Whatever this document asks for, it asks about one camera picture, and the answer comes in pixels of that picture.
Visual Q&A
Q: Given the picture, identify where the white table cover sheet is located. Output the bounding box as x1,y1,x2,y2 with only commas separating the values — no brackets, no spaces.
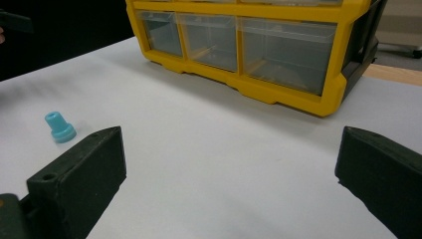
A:
0,36,422,239

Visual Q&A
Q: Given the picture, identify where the yellow and black organizer cabinet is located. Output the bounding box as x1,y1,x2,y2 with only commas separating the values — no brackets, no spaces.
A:
124,0,388,118

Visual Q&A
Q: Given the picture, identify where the set of clear cabinet drawers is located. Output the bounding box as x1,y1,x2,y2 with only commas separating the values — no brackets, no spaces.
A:
135,0,343,97

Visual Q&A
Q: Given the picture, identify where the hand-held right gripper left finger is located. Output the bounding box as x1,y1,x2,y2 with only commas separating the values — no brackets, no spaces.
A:
19,125,127,239

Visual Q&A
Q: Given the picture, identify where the wooden table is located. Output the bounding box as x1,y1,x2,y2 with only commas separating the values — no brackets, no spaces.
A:
362,63,422,88

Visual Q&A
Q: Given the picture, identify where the grey rolling stand base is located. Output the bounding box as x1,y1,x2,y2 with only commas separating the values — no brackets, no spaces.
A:
377,42,422,60

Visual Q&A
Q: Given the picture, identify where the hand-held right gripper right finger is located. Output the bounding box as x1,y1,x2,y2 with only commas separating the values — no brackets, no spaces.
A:
334,125,422,239

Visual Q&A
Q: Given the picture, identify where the blue rubber stopper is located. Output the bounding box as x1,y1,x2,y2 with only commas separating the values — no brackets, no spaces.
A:
44,111,78,144

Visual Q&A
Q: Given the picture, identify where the black curtain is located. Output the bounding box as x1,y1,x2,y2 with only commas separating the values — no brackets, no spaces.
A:
0,0,135,83

